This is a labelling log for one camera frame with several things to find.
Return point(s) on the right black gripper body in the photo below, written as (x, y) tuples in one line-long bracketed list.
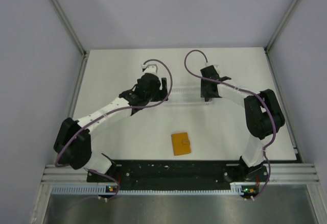
[(205, 92)]

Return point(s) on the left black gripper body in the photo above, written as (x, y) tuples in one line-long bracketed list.
[(158, 95)]

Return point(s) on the orange leather card holder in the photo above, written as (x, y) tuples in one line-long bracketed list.
[(181, 144)]

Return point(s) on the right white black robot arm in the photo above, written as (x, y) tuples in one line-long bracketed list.
[(263, 116)]

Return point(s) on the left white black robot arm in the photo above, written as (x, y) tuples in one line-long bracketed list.
[(73, 144)]

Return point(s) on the clear plastic card tray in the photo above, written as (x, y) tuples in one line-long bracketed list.
[(187, 96)]

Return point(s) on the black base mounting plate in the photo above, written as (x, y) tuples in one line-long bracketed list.
[(164, 175)]

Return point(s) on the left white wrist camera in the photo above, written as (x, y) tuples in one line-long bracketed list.
[(150, 68)]

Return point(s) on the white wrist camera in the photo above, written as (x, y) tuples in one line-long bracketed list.
[(150, 68), (216, 66)]

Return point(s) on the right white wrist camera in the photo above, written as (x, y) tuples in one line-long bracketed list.
[(216, 66)]

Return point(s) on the aluminium front rail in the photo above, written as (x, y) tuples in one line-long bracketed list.
[(281, 174)]

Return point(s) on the right aluminium frame post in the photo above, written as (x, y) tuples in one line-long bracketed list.
[(282, 24)]

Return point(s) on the aluminium frame post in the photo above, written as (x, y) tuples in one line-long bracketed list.
[(68, 26), (282, 24)]

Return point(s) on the left aluminium frame post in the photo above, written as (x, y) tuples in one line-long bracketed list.
[(68, 26)]

